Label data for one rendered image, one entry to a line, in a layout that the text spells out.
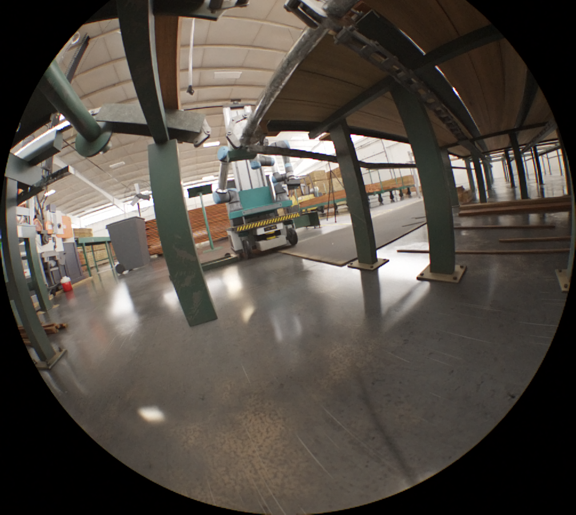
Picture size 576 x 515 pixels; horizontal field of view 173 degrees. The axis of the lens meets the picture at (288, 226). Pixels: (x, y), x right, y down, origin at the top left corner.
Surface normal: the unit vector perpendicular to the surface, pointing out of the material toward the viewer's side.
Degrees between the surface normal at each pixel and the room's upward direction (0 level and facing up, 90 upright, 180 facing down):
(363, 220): 90
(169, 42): 158
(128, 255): 94
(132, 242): 94
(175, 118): 90
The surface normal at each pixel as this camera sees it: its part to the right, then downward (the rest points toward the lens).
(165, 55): -0.12, 0.99
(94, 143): 0.44, -0.03
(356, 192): -0.87, 0.23
